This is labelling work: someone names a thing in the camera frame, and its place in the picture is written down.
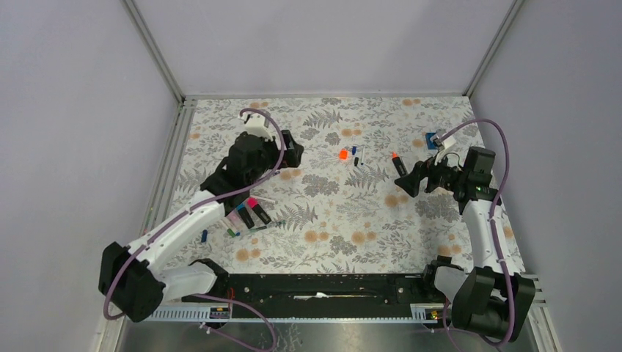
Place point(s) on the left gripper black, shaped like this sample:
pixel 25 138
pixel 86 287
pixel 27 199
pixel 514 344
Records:
pixel 291 156

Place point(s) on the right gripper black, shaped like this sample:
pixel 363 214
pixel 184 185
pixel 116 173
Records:
pixel 410 182

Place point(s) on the black highlighter orange cap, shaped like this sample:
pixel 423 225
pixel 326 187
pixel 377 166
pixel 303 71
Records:
pixel 399 166

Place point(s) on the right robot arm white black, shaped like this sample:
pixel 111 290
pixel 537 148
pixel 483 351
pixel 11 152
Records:
pixel 493 299

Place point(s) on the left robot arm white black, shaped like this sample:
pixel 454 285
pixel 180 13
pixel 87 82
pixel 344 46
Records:
pixel 134 277

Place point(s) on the blue box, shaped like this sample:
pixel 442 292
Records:
pixel 431 139

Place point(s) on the white grey marker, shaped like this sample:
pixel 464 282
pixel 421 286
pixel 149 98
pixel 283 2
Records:
pixel 265 199

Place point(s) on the black highlighter pink cap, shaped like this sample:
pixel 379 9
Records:
pixel 258 210

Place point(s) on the black highlighter blue cap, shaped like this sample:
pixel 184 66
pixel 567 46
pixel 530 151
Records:
pixel 244 215

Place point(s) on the floral patterned table mat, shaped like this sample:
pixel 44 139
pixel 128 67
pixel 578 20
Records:
pixel 339 218

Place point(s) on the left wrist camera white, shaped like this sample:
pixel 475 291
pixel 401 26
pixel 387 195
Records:
pixel 256 125

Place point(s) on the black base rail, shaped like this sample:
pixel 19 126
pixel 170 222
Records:
pixel 326 296

